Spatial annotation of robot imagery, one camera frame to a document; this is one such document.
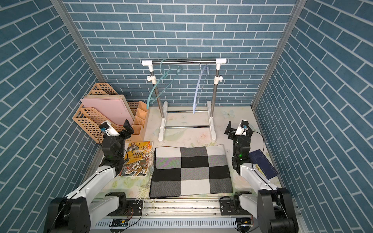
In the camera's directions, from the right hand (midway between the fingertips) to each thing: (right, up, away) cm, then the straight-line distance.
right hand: (240, 124), depth 82 cm
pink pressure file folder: (-75, +9, +5) cm, 75 cm away
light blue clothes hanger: (-22, +35, +26) cm, 49 cm away
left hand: (-64, +1, -3) cm, 64 cm away
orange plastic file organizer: (-68, +7, +29) cm, 74 cm away
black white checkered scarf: (-29, -28, +3) cm, 40 cm away
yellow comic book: (-62, -22, +9) cm, 67 cm away
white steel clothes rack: (-32, +3, +31) cm, 44 cm away
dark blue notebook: (+16, -23, +12) cm, 30 cm away
